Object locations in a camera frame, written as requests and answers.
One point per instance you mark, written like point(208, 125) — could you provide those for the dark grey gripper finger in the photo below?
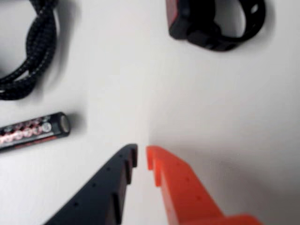
point(98, 194)

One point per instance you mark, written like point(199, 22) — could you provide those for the black battery with red print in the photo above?
point(35, 131)

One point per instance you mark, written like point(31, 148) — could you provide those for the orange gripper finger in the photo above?
point(182, 189)

